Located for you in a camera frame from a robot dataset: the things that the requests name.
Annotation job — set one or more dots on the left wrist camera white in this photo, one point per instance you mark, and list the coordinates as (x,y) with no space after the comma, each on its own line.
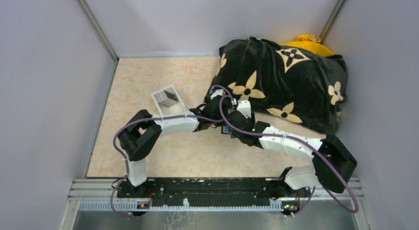
(217,93)

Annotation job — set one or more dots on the white plastic card tray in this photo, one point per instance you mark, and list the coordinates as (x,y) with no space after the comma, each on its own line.
(176,109)

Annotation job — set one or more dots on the black leather card holder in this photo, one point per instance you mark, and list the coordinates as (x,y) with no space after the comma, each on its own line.
(225,130)

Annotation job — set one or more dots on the grey cards in tray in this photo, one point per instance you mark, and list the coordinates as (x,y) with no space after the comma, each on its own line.
(166,98)

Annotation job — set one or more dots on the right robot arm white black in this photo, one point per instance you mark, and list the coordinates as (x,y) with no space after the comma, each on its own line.
(329,163)

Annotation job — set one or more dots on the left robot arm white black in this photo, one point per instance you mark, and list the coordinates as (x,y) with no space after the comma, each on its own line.
(135,140)

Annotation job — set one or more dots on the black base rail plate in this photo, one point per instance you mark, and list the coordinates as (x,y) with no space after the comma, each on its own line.
(211,192)

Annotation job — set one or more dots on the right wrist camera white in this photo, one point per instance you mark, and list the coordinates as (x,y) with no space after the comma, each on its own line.
(244,107)

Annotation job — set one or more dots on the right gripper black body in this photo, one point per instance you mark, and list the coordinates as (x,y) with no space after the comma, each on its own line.
(234,135)

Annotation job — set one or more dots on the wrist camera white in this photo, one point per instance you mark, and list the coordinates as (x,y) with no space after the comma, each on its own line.
(217,93)
(244,107)

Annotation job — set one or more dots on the yellow cloth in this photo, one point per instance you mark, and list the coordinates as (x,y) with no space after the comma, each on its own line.
(310,43)

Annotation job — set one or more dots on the black floral plush blanket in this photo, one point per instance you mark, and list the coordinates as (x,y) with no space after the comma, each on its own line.
(288,82)

